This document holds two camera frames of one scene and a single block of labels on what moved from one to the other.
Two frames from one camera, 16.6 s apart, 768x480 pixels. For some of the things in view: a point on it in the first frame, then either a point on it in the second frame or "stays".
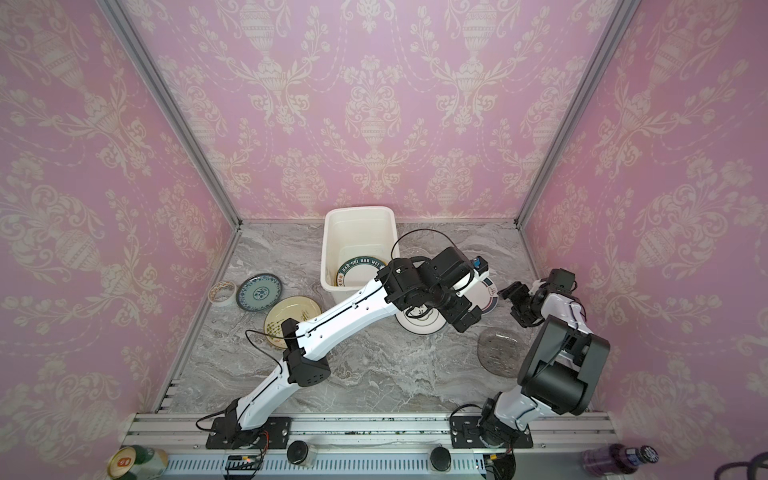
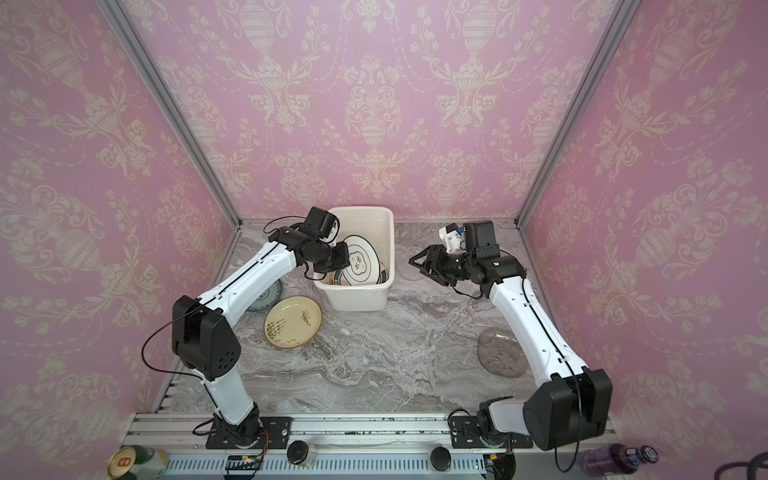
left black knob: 297,452 stays
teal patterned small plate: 259,292 stays
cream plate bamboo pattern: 296,308 stays
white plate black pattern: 420,319 → 364,268
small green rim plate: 484,295 → 340,279
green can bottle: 137,462 stays
